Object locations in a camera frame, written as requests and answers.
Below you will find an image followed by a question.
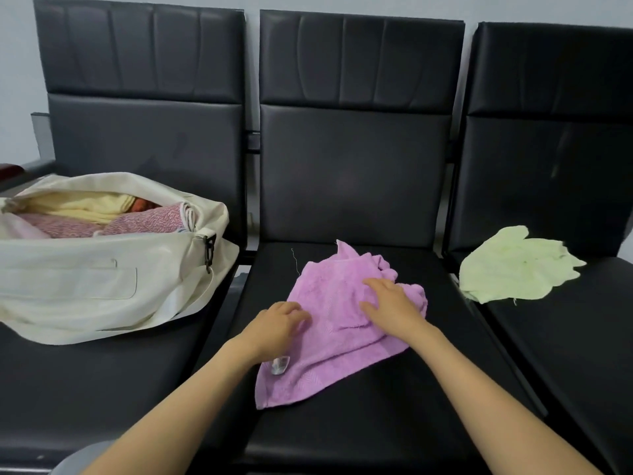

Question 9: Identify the person's right hand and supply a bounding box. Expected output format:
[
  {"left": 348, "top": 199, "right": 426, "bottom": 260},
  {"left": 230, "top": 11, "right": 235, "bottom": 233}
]
[{"left": 358, "top": 277, "right": 439, "bottom": 345}]

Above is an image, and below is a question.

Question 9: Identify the pink patterned towel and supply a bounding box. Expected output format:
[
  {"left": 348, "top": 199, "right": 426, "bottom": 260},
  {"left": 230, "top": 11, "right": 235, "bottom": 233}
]
[
  {"left": 17, "top": 212, "right": 106, "bottom": 239},
  {"left": 94, "top": 203, "right": 192, "bottom": 237}
]

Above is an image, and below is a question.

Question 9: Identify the person's left forearm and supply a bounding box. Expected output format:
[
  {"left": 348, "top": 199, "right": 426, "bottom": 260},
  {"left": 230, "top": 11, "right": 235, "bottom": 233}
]
[{"left": 81, "top": 337, "right": 265, "bottom": 475}]

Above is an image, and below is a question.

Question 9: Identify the purple towel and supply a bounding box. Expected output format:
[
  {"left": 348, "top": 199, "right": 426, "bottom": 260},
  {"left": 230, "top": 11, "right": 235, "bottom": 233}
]
[{"left": 254, "top": 239, "right": 429, "bottom": 410}]

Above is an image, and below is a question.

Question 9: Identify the white fabric bag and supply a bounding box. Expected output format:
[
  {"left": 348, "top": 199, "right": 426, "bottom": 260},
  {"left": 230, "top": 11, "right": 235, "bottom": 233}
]
[{"left": 0, "top": 172, "right": 241, "bottom": 346}]

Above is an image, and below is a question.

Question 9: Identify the yellow towel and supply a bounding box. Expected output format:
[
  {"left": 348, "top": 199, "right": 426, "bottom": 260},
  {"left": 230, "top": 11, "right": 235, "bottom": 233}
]
[{"left": 19, "top": 191, "right": 137, "bottom": 224}]

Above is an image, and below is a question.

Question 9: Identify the light green towel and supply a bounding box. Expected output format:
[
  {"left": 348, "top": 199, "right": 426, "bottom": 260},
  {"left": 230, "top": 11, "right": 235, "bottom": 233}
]
[{"left": 458, "top": 225, "right": 588, "bottom": 305}]

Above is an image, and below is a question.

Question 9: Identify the black leather chair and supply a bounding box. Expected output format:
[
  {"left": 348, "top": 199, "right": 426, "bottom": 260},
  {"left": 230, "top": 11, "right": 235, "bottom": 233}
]
[
  {"left": 0, "top": 0, "right": 248, "bottom": 475},
  {"left": 195, "top": 9, "right": 547, "bottom": 475},
  {"left": 441, "top": 21, "right": 633, "bottom": 475}
]

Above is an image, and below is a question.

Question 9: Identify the person's right forearm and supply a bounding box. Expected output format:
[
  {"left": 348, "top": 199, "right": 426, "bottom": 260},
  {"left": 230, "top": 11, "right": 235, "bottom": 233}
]
[{"left": 408, "top": 324, "right": 605, "bottom": 475}]

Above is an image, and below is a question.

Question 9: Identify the person's left hand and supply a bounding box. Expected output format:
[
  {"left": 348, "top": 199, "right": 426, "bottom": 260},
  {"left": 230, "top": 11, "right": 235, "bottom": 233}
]
[{"left": 237, "top": 301, "right": 313, "bottom": 366}]

